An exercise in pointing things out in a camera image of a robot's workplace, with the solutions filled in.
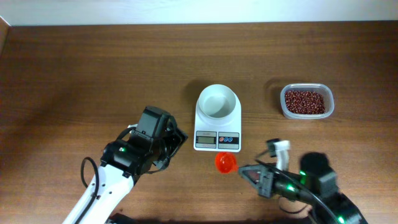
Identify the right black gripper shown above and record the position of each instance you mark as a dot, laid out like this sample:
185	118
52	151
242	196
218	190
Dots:
266	180

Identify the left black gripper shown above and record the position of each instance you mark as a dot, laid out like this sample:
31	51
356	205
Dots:
176	137

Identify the orange measuring scoop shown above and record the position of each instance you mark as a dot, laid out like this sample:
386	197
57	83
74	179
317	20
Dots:
226	162

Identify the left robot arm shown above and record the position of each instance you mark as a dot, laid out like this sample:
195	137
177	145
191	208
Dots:
120	167

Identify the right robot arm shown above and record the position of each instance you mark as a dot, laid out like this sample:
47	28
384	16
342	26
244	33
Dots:
315	185

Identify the white digital kitchen scale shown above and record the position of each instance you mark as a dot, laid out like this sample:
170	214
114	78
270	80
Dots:
218	135

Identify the white round bowl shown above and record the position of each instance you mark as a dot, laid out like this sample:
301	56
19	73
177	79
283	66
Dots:
217	101

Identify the clear plastic food container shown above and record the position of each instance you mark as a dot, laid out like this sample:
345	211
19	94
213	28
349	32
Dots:
315	87

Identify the red adzuki beans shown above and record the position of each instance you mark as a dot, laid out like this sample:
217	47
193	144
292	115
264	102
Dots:
304	102

